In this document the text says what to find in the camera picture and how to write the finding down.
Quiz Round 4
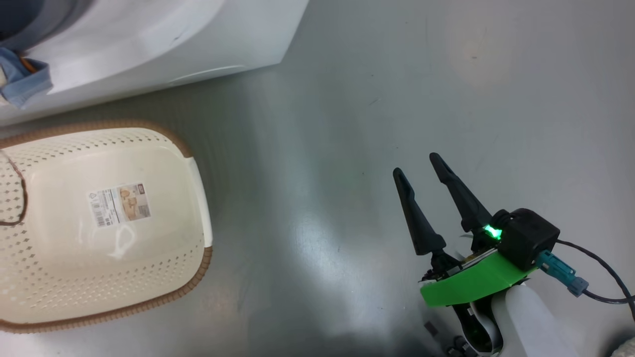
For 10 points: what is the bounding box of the cream perforated laundry basket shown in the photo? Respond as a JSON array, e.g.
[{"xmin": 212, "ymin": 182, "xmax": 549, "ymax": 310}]
[{"xmin": 0, "ymin": 119, "xmax": 214, "ymax": 334}]

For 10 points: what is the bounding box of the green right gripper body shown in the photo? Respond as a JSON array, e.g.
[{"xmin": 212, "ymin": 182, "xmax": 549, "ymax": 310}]
[{"xmin": 419, "ymin": 248, "xmax": 539, "ymax": 308}]

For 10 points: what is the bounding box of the paper basket label sticker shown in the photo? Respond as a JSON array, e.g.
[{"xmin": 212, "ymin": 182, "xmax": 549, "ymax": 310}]
[{"xmin": 88, "ymin": 183, "xmax": 152, "ymax": 229}]

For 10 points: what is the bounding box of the thin dark left gripper cable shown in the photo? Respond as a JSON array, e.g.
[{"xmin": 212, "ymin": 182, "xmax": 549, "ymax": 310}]
[{"xmin": 0, "ymin": 149, "xmax": 28, "ymax": 227}]

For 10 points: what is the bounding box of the white front-load washing machine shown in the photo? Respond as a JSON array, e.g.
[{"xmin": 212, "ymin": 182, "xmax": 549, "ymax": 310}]
[{"xmin": 0, "ymin": 0, "xmax": 311, "ymax": 127}]

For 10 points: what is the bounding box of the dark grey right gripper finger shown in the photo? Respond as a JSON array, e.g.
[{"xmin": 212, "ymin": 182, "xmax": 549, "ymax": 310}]
[
  {"xmin": 393, "ymin": 168, "xmax": 447, "ymax": 256},
  {"xmin": 429, "ymin": 153, "xmax": 493, "ymax": 234}
]

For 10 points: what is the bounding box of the blue patterned garment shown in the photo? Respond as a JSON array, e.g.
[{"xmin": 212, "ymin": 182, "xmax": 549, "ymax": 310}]
[{"xmin": 0, "ymin": 47, "xmax": 54, "ymax": 110}]

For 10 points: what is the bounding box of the round drain filter cover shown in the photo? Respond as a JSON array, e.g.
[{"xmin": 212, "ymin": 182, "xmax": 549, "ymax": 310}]
[{"xmin": 169, "ymin": 64, "xmax": 246, "ymax": 86}]

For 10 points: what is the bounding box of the thin black right gripper cable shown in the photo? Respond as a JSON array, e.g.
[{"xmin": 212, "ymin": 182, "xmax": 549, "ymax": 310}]
[{"xmin": 556, "ymin": 239, "xmax": 635, "ymax": 320}]

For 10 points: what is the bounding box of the teal cable connector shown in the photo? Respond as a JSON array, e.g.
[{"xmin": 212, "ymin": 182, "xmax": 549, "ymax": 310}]
[{"xmin": 536, "ymin": 250, "xmax": 589, "ymax": 297}]

